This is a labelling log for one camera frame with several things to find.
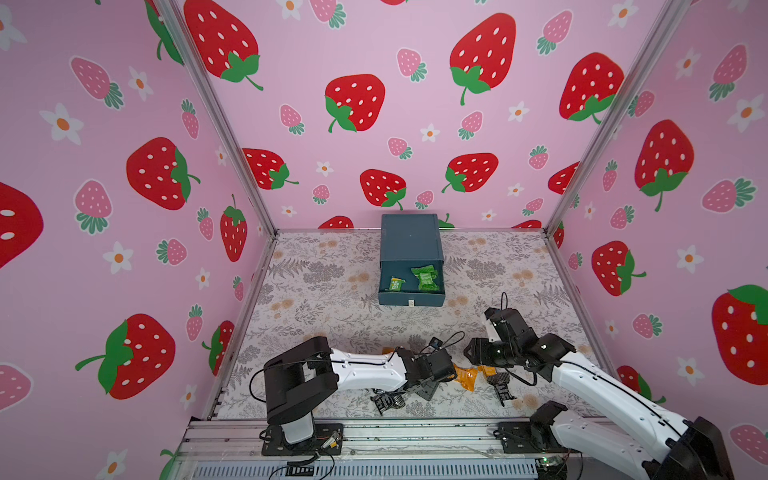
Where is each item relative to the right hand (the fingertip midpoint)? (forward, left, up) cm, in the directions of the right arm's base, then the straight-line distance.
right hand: (476, 351), depth 81 cm
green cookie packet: (+16, +15, +12) cm, 25 cm away
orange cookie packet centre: (-5, +2, -7) cm, 9 cm away
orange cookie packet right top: (-3, -4, -6) cm, 8 cm away
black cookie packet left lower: (-13, +24, -6) cm, 28 cm away
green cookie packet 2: (+14, +23, +10) cm, 29 cm away
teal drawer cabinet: (+28, +21, +13) cm, 37 cm away
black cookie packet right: (-6, -7, -7) cm, 12 cm away
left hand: (-7, +13, -8) cm, 17 cm away
